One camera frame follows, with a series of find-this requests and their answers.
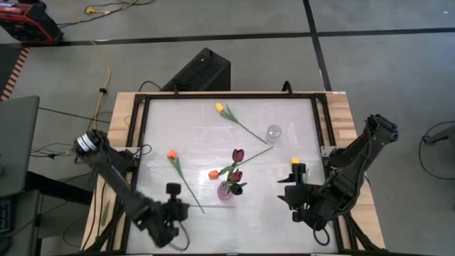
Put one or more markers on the pink glass vase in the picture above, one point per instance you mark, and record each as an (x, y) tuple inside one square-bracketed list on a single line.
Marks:
[(223, 193)]

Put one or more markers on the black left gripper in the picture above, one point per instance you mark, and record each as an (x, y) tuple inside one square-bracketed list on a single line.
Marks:
[(173, 209)]

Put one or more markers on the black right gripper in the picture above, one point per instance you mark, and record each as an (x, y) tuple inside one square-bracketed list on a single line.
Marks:
[(298, 195)]

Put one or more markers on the dark red artificial tulip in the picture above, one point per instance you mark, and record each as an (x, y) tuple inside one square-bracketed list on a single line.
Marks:
[(236, 176), (238, 155)]

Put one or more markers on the black speaker box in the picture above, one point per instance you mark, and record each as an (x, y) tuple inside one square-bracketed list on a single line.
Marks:
[(202, 71)]

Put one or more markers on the grey stand foot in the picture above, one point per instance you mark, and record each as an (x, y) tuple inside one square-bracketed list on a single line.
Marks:
[(444, 136)]

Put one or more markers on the grey workstation cart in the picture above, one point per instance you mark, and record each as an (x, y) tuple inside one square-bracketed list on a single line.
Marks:
[(25, 227)]

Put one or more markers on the black mat with striped edge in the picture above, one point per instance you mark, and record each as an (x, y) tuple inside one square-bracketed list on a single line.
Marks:
[(16, 73)]

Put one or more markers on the black aluminium table frame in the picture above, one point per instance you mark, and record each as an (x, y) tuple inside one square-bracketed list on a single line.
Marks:
[(231, 96)]

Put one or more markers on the red and black equipment case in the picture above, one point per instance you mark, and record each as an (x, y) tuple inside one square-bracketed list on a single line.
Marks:
[(28, 25)]

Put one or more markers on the grey flat panel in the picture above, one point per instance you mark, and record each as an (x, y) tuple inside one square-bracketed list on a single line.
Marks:
[(17, 142)]

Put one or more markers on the black keyboard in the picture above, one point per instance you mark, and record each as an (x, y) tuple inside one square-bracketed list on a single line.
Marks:
[(4, 217)]

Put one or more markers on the clear glass vase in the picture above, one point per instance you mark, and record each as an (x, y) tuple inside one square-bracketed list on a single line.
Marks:
[(273, 133)]

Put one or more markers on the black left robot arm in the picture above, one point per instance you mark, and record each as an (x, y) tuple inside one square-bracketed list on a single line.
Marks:
[(117, 185)]

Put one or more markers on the white table mat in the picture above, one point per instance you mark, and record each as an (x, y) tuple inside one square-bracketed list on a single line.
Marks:
[(249, 227)]

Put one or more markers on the yellow artificial tulip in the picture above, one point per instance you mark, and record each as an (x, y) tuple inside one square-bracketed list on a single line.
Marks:
[(219, 107), (295, 160)]

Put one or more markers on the fallen green leaf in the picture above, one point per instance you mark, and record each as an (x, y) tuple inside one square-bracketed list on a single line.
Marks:
[(105, 215)]

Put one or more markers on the orange artificial tulip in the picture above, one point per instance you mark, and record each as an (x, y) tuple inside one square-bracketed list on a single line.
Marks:
[(213, 174), (171, 154)]

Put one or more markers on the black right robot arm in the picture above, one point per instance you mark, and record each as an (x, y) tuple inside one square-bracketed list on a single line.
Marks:
[(348, 174)]

